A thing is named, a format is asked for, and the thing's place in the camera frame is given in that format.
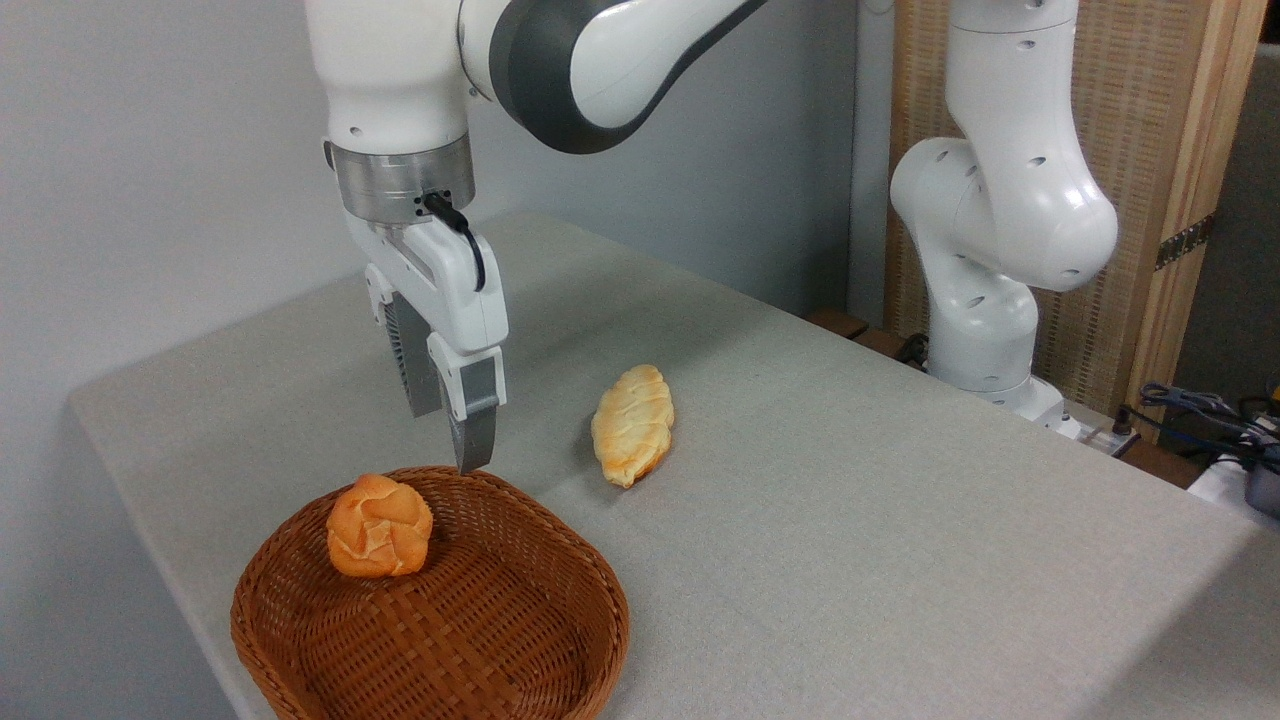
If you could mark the long pale bread loaf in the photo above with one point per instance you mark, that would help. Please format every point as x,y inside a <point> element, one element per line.
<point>632,425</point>

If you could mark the brown wooden ledge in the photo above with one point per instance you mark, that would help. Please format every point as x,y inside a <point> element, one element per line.
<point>850,328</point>

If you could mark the grey box device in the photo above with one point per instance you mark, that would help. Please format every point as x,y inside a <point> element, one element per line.
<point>1265,492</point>

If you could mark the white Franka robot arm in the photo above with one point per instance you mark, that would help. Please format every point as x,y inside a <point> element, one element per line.
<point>1010,200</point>

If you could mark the dark metal screen hinge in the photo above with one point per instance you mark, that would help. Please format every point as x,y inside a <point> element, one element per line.
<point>1185,242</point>

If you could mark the wooden woven folding screen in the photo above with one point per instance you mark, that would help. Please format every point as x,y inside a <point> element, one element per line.
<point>1150,120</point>

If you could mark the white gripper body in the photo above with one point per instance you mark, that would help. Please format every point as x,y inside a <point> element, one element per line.
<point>450,290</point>

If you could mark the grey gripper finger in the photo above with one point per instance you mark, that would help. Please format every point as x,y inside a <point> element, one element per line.
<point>412,360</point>
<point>475,420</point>

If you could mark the round orange bread roll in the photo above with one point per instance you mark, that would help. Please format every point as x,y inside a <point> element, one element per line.
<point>378,525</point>

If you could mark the brown wicker basket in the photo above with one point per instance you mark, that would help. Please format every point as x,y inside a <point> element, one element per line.
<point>470,630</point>

